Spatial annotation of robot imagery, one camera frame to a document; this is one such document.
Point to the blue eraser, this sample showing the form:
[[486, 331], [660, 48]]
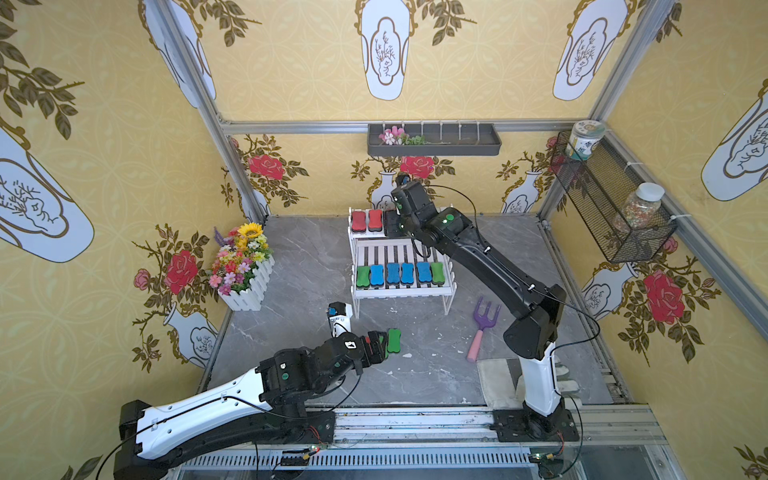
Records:
[[393, 273], [407, 276], [424, 272], [376, 278]]

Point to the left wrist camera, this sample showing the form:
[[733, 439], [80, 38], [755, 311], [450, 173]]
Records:
[[339, 316]]

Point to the white gardening glove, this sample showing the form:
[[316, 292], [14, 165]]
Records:
[[499, 380]]

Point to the aluminium frame post left rear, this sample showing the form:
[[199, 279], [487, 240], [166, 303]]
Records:
[[173, 33]]

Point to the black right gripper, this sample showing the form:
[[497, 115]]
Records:
[[395, 217]]

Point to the jar with green label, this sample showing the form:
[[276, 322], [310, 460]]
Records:
[[584, 138]]

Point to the pink flower in tray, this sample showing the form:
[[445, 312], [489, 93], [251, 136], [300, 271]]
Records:
[[398, 136]]

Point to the grey wall tray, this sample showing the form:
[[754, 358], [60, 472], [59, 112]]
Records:
[[443, 139]]

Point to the artificial flowers in white planter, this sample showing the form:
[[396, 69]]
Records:
[[241, 271]]

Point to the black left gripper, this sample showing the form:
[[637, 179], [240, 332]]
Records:
[[372, 347]]

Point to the purple garden fork pink handle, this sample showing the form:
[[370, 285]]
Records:
[[485, 315]]

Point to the aluminium frame post right rear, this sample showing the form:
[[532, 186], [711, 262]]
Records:
[[595, 30]]

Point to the green eraser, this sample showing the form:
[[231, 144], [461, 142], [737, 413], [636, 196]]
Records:
[[437, 273], [362, 277], [394, 341]]

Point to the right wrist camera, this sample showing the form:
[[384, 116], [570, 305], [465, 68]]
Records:
[[411, 195]]

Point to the white slatted wooden shelf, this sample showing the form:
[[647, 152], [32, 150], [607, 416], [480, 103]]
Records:
[[373, 248]]

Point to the black wire wall basket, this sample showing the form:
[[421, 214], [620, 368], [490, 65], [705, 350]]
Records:
[[599, 187]]

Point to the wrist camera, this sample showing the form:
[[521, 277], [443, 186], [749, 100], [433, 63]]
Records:
[[411, 195], [339, 316]]

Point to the aluminium frame post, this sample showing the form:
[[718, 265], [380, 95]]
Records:
[[173, 33], [595, 30]]

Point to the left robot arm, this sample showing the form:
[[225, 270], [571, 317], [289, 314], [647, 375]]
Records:
[[265, 404]]

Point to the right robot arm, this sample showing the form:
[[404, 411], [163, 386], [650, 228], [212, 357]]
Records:
[[536, 310]]

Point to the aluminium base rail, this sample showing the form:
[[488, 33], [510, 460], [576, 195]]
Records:
[[600, 442]]

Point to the jar of colourful beads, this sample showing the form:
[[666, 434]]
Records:
[[640, 206]]

